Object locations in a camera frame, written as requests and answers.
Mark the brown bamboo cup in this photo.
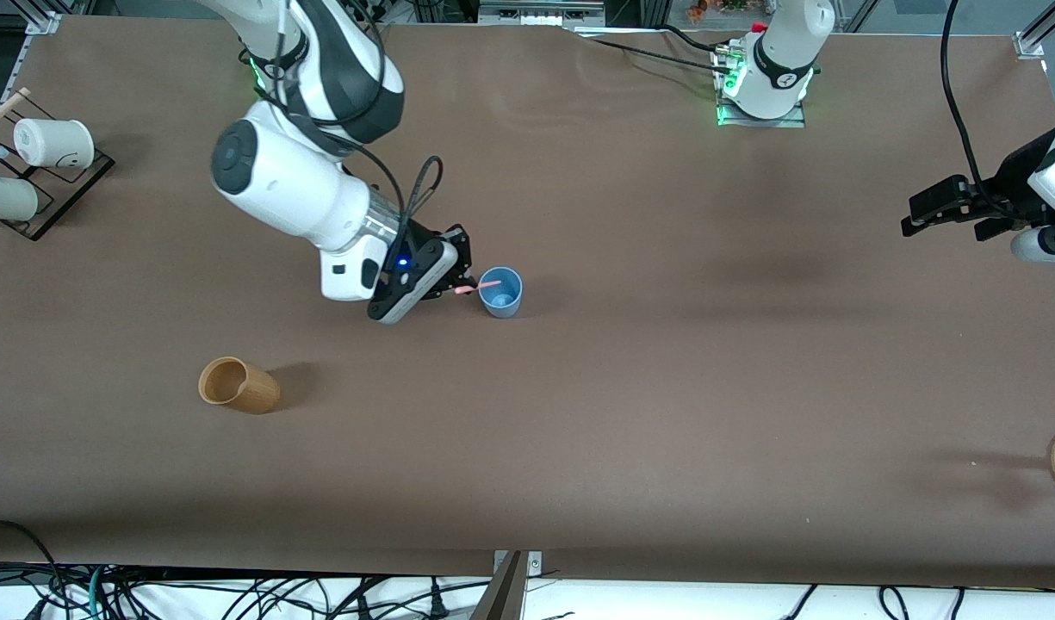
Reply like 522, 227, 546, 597
198, 356, 282, 416

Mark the black cable on table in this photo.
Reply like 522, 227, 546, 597
574, 24, 736, 80

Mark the black wire cup rack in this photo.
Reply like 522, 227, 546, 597
0, 93, 116, 242

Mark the blue cup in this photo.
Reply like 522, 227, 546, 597
478, 266, 524, 320

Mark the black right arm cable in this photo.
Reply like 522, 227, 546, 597
396, 154, 444, 261

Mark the black floor cable loop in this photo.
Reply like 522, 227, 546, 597
0, 518, 65, 604

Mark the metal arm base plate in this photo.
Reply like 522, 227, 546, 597
715, 47, 809, 129

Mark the white cup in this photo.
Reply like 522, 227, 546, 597
13, 118, 96, 170
0, 171, 40, 221

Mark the dark metal beam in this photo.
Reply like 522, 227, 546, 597
469, 551, 530, 620

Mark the silver metal box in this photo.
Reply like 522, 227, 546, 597
477, 0, 608, 28

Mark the aluminium frame profile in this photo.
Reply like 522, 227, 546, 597
9, 0, 94, 36
1013, 0, 1055, 61

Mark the small metal table bracket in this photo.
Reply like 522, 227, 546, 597
493, 550, 544, 576

